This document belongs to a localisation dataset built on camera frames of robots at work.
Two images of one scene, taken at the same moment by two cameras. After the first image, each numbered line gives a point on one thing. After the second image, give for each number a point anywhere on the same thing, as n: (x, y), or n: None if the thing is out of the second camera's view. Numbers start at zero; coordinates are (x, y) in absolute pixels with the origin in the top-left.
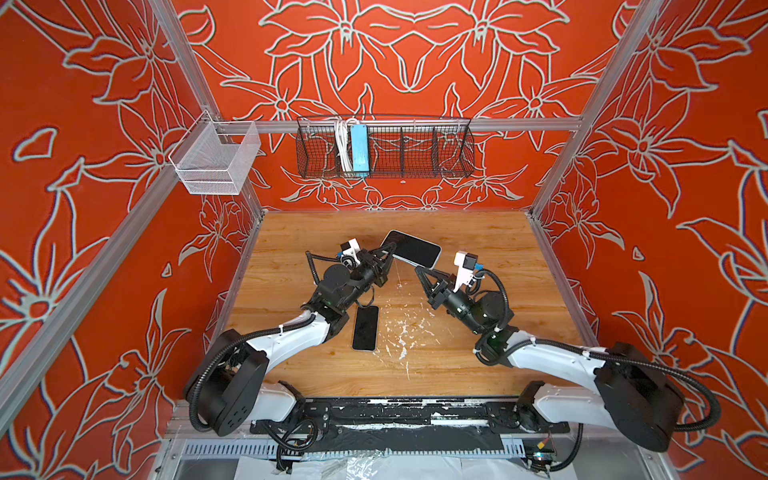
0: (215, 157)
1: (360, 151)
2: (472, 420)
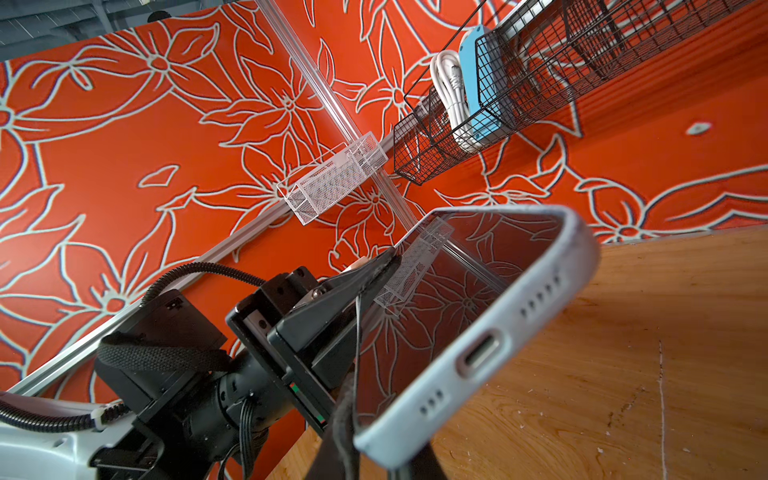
0: (309, 192)
1: (479, 62)
2: None
